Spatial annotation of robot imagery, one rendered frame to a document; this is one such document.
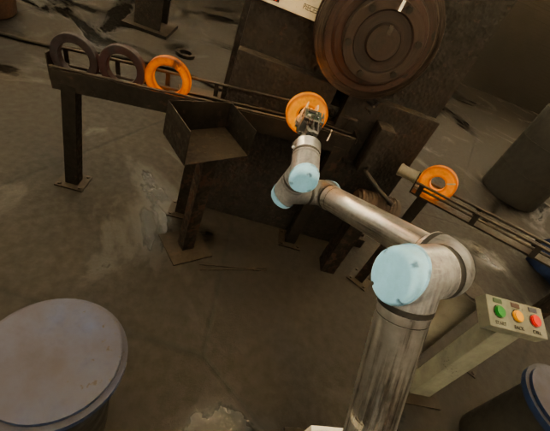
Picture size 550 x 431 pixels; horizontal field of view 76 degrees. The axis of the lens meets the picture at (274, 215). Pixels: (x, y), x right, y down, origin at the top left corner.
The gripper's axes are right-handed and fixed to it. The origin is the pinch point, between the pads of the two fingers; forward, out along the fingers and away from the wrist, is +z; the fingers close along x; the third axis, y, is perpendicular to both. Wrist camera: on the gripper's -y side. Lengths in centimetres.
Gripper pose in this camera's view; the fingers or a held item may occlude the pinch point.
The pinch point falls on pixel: (308, 109)
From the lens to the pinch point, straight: 135.6
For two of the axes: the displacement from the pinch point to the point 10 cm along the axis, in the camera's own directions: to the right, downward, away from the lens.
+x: -9.5, -2.6, -1.8
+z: 1.2, -8.2, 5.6
